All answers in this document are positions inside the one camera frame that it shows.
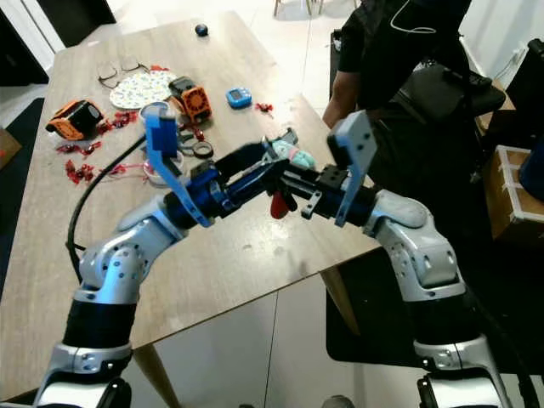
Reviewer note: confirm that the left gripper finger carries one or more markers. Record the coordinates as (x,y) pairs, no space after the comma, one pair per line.
(263,182)
(245,158)

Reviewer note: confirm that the key bunch with red fob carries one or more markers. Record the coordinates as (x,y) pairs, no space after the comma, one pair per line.
(279,207)

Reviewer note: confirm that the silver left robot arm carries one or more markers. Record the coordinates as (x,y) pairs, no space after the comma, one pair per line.
(119,255)

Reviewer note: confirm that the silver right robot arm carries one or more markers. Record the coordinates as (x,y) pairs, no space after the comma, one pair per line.
(425,255)

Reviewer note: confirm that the blue plush toy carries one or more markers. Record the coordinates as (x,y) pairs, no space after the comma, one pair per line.
(293,155)

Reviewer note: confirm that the large white tape roll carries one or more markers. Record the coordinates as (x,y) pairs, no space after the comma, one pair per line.
(155,178)

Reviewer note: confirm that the blue digital timer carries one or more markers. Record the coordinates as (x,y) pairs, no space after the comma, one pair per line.
(239,98)

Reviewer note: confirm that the light wooden table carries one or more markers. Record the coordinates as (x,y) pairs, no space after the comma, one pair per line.
(263,255)

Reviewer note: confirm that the orange black gadget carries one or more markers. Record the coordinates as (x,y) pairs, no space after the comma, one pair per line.
(191,98)
(76,119)

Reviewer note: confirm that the round floral mat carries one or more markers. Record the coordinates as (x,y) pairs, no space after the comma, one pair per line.
(140,89)

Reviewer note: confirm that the dark blue ball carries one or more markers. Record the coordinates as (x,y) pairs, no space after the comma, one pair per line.
(201,30)

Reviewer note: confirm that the black bag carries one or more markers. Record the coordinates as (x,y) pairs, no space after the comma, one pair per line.
(442,93)

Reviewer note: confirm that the black rug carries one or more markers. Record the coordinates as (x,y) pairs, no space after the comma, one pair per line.
(391,331)

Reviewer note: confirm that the black-rimmed eyeglasses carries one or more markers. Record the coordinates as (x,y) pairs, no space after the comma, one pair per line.
(108,72)

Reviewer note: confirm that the person in black clothes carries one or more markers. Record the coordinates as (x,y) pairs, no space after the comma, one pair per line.
(391,42)

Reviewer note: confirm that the taped cardboard box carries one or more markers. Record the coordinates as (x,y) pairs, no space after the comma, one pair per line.
(501,195)

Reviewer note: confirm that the small brown box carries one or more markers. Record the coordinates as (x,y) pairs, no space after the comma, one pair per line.
(8,146)

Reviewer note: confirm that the dark blue container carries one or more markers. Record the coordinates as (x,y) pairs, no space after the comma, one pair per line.
(533,180)

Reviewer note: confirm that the black case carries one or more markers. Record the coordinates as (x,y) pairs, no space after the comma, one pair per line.
(527,98)

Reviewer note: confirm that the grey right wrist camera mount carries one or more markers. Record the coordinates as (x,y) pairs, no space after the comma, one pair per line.
(353,140)

